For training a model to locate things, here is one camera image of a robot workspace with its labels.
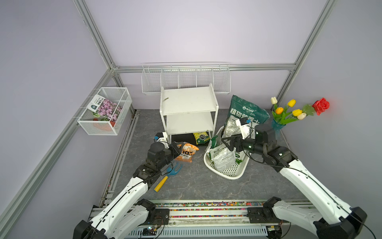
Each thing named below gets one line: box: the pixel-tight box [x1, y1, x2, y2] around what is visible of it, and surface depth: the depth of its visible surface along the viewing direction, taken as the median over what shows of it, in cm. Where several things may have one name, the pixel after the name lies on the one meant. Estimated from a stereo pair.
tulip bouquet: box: [270, 96, 316, 125], surface depth 82 cm
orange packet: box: [174, 141, 199, 163], surface depth 80 cm
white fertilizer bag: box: [222, 115, 257, 140], surface depth 64 cm
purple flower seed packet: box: [87, 94, 123, 122], surface depth 75 cm
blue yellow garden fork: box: [154, 163, 183, 193], surface depth 86 cm
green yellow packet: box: [192, 131, 211, 145], surface depth 103 cm
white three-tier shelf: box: [159, 83, 220, 144], surface depth 82 cm
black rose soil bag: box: [205, 134, 237, 173], surface depth 86 cm
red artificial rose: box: [311, 97, 330, 117], surface depth 73 cm
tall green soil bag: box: [221, 94, 271, 135], surface depth 83 cm
